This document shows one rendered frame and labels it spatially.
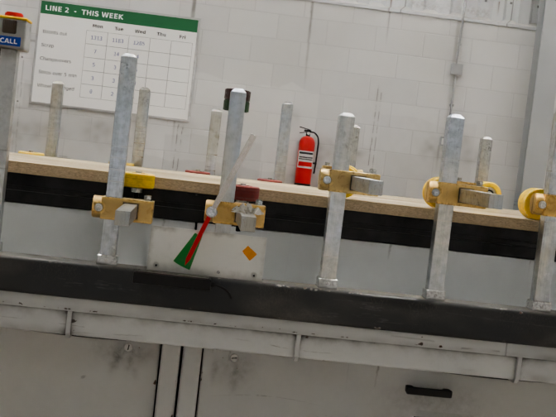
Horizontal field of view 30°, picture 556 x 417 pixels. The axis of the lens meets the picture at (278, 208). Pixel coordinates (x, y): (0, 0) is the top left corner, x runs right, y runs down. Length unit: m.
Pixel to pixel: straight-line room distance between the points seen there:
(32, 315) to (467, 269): 1.07
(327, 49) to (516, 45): 1.77
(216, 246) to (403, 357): 0.51
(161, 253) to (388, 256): 0.60
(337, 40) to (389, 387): 7.12
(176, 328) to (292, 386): 0.41
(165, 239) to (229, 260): 0.15
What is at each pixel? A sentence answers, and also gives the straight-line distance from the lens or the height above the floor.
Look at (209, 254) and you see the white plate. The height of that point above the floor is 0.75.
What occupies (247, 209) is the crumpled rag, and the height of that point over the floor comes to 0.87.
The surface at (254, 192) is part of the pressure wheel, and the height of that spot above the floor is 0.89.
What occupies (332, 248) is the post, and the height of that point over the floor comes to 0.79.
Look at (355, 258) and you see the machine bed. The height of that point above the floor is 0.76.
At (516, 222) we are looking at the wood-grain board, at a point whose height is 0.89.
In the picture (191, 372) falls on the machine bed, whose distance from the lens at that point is 2.61.
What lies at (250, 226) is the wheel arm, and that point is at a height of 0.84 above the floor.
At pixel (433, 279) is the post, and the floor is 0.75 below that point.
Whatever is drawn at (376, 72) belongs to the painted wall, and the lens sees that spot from 9.65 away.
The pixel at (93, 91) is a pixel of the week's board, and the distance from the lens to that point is 9.52.
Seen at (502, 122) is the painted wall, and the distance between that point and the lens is 9.89.
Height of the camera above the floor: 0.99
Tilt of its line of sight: 3 degrees down
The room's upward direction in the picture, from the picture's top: 7 degrees clockwise
